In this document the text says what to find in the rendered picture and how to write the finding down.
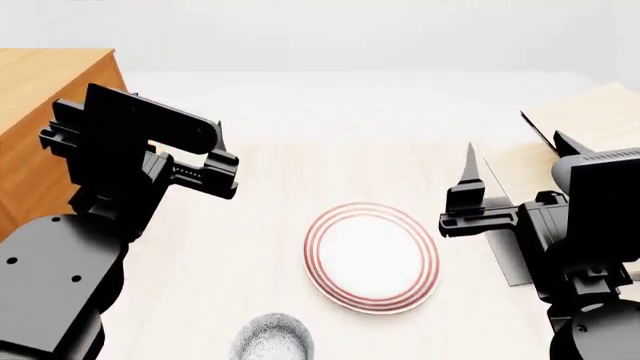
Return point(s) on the light wood cabinet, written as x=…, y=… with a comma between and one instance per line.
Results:
x=590, y=112

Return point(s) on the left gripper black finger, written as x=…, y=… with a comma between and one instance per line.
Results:
x=222, y=176
x=65, y=118

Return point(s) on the black right gripper camera box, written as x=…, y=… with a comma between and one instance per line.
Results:
x=605, y=195

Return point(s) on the grey speckled bowl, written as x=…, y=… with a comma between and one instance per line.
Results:
x=272, y=337

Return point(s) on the white plate with red rings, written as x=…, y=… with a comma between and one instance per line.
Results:
x=372, y=258

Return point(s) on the orange-brown wooden cabinet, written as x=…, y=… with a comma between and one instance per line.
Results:
x=35, y=112

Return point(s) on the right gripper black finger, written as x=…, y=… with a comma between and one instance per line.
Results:
x=467, y=197
x=567, y=148

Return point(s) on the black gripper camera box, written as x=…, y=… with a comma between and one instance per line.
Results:
x=150, y=120
x=605, y=195

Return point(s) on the black left gripper camera box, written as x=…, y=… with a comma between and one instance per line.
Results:
x=150, y=120

